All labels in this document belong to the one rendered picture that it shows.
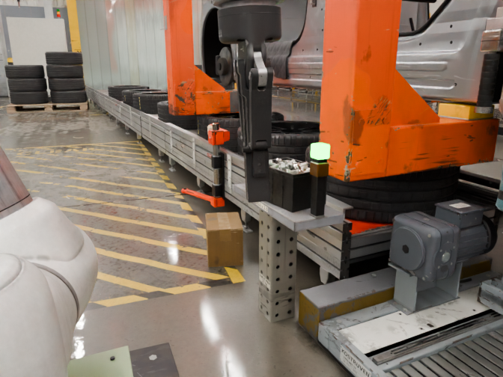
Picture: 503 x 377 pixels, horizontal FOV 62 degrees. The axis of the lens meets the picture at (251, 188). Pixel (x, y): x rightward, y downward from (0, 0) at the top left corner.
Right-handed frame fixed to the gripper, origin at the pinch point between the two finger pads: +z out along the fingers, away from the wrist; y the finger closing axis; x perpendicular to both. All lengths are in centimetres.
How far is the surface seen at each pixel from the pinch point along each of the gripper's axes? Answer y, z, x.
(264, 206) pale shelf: -71, 29, 15
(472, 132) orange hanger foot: -79, 12, 92
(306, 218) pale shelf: -56, 28, 24
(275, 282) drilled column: -74, 57, 18
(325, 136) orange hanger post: -77, 9, 37
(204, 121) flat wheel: -251, 22, 11
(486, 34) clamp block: -46, -18, 68
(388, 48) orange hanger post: -67, -17, 53
